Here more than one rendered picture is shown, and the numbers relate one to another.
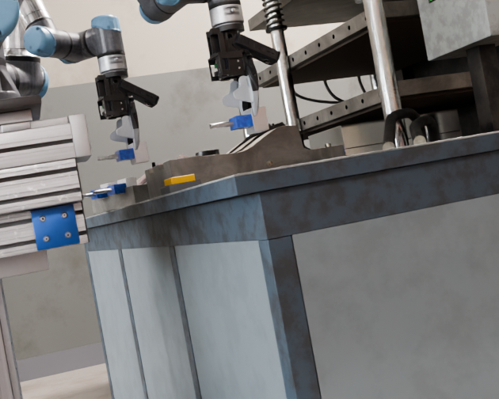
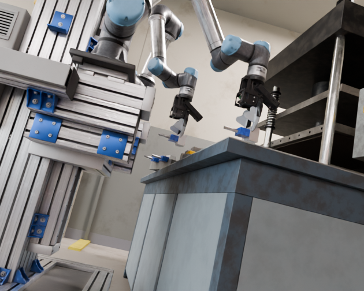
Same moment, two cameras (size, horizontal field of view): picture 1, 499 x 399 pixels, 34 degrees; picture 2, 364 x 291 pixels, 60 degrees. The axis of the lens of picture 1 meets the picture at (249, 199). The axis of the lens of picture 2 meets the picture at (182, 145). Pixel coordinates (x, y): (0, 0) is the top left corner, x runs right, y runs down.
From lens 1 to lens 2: 0.73 m
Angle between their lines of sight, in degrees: 15
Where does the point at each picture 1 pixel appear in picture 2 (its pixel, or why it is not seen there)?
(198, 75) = not seen: hidden behind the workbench
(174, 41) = (220, 130)
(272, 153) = not seen: hidden behind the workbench
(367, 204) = (313, 200)
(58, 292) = (129, 212)
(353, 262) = (289, 237)
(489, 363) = not seen: outside the picture
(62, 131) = (140, 92)
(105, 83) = (178, 99)
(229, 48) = (251, 89)
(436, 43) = (361, 149)
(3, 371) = (54, 219)
